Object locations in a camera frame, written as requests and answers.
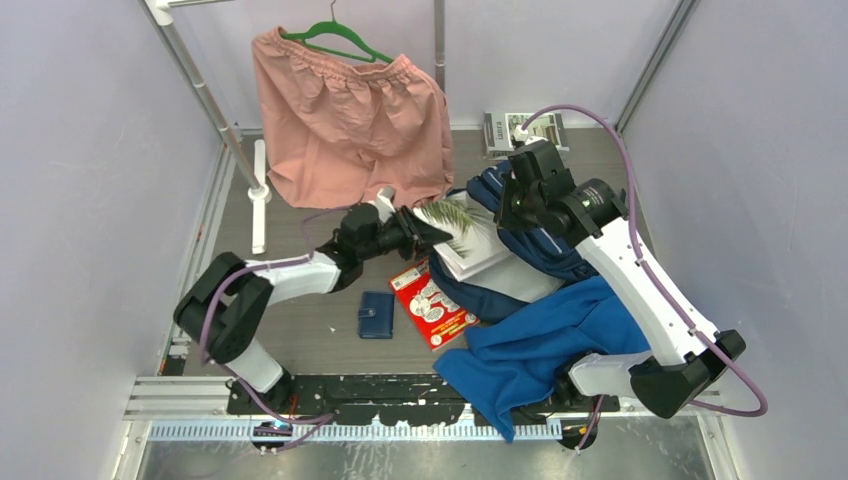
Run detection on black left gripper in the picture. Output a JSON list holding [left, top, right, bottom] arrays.
[[359, 205, 452, 261]]

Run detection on white palm leaf book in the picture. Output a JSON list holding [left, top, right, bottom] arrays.
[[413, 191, 510, 281]]

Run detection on navy blue backpack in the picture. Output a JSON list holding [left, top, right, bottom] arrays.
[[427, 162, 601, 326]]

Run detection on red cartoon book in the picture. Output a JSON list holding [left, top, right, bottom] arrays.
[[389, 260, 480, 351]]

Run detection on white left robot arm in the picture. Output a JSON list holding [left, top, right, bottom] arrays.
[[173, 203, 453, 413]]

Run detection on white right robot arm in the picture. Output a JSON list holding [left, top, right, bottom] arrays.
[[495, 139, 746, 419]]

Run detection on grey magazine stack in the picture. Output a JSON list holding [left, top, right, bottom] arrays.
[[483, 112, 570, 161]]

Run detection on small blue wallet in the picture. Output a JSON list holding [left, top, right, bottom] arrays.
[[357, 291, 395, 340]]

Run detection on pink shorts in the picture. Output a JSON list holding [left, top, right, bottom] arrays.
[[252, 27, 455, 209]]

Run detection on blue cloth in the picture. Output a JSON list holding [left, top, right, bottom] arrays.
[[433, 276, 649, 442]]

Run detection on metal clothes rack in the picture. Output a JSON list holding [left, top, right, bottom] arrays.
[[139, 0, 449, 256]]

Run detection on green clothes hanger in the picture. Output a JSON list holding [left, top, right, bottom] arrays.
[[278, 0, 395, 66]]

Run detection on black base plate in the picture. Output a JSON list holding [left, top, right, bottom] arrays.
[[226, 374, 596, 431]]

